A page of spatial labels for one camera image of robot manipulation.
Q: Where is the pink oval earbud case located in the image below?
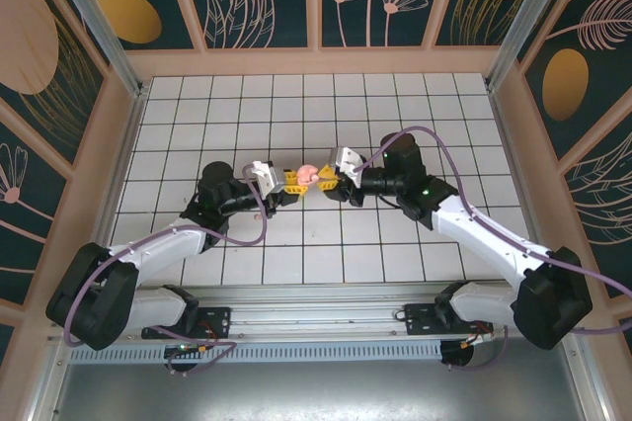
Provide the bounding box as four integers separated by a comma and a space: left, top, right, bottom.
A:
295, 163, 321, 186

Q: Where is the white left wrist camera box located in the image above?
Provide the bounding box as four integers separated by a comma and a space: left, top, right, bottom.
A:
250, 159, 288, 194

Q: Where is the grey slotted cable duct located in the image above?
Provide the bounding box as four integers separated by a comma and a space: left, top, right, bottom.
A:
68, 341, 444, 364

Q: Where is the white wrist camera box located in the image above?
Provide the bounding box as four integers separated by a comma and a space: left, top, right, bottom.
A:
250, 159, 288, 194
328, 145, 365, 181

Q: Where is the grey metal sheet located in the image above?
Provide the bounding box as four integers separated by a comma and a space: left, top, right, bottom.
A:
46, 361, 592, 421

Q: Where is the small circuit board green LED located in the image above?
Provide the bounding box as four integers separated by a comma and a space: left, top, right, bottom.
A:
164, 341, 211, 359

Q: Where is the aluminium corner post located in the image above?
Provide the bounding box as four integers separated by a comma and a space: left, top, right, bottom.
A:
39, 0, 150, 99
485, 0, 580, 92

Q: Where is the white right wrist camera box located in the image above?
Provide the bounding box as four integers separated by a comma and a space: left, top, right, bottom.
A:
328, 145, 365, 181

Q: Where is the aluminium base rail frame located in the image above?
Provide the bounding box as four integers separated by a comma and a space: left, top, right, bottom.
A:
46, 284, 592, 345

